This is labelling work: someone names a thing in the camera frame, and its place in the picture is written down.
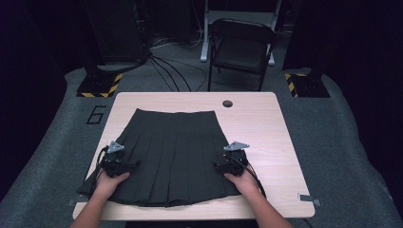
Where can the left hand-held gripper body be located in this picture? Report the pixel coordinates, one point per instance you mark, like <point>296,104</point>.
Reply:
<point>112,163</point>

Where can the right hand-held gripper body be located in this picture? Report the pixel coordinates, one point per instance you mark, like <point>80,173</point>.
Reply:
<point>236,161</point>

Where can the dark grey pleated skirt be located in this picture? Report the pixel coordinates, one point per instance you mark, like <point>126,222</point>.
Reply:
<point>174,158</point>

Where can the person's left hand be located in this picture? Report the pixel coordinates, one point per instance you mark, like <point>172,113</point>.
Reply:
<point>107,185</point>

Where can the person's right hand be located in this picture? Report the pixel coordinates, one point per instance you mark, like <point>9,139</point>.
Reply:
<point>245,185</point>

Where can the grey tape strip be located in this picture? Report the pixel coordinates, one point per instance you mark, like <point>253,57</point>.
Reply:
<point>80,200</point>
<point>309,199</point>

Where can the black yellow striped stand base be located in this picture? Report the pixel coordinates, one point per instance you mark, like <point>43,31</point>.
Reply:
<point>99,85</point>
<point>309,85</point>

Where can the black folding chair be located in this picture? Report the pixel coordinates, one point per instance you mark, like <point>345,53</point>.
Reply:
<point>240,47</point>

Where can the black cabinet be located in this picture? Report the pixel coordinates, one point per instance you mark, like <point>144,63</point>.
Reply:
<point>117,28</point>

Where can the black stand post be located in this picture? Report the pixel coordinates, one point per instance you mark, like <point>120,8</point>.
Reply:
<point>92,47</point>

